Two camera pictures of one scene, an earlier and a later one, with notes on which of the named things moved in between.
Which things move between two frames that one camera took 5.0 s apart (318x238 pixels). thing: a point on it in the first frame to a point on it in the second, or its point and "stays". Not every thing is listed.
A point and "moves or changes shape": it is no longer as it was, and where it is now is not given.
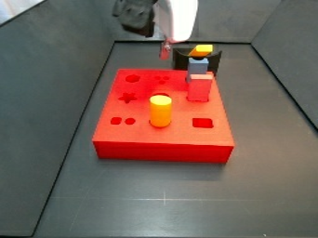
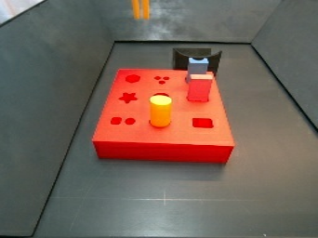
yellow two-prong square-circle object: (202, 50) moves or changes shape
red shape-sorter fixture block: (195, 138) stays
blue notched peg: (197, 67) stays
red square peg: (199, 87) stays
